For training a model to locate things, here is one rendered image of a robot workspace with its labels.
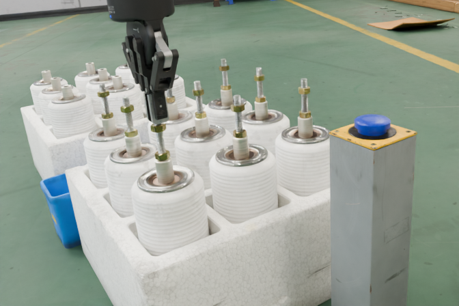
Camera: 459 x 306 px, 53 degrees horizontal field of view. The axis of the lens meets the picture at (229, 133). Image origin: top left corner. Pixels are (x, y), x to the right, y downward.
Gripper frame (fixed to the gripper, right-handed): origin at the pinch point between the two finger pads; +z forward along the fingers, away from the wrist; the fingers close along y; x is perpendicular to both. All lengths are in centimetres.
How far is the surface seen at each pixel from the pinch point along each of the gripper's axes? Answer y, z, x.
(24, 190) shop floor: -70, 35, -14
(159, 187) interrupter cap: 2.1, 9.7, -1.9
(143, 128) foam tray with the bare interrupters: -47, 19, 13
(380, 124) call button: 18.7, 2.3, 18.8
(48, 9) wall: -656, 25, 100
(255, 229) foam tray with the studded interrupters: 7.5, 17.3, 8.4
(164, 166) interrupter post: 1.1, 7.6, -0.5
